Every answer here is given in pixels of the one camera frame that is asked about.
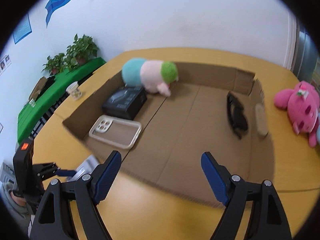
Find black sunglasses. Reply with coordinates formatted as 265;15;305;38
227;92;248;140

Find blue red plush toy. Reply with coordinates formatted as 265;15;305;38
316;114;320;144

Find green-haired pastel plush doll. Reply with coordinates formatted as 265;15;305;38
121;58;178;97

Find green cloth covered table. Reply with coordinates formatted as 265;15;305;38
17;57;106;143

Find green potted plant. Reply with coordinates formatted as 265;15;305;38
65;34;99;71
42;53;65;75

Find pink plush bear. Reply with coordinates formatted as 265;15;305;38
274;81;319;147

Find grey jacket sleeve forearm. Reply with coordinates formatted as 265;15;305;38
1;182;35;235

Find blue wall poster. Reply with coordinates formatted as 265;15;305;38
12;14;32;44

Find black product box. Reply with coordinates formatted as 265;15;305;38
102;86;147;120

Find clear plastic cup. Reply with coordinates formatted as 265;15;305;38
66;81;82;100

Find brown cardboard box tray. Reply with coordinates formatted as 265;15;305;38
62;61;276;209

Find clear white phone case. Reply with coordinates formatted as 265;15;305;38
88;115;142;150

